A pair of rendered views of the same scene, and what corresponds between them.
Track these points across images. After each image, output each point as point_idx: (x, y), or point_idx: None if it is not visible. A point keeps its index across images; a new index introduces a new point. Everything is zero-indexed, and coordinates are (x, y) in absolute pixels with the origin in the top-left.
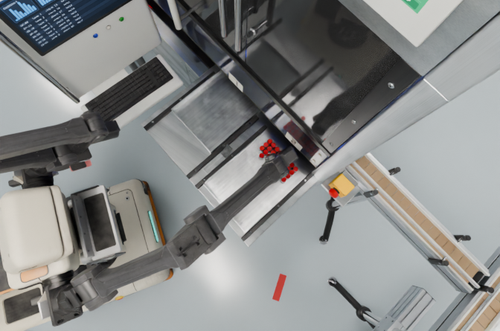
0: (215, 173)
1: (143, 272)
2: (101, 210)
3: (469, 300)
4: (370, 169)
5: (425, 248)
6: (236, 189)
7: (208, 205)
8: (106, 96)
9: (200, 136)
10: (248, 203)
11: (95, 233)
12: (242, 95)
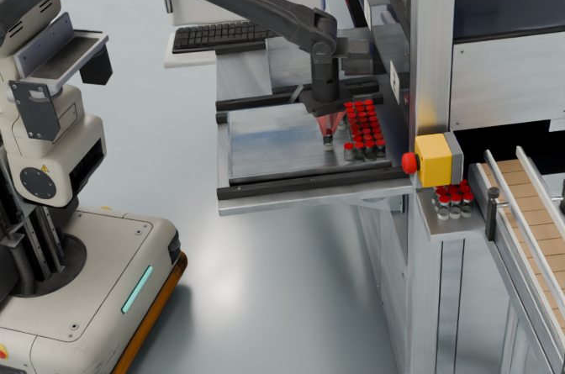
0: (255, 107)
1: None
2: (79, 50)
3: None
4: (523, 191)
5: (554, 345)
6: (269, 144)
7: (251, 355)
8: (207, 28)
9: (277, 80)
10: None
11: (50, 64)
12: (378, 64)
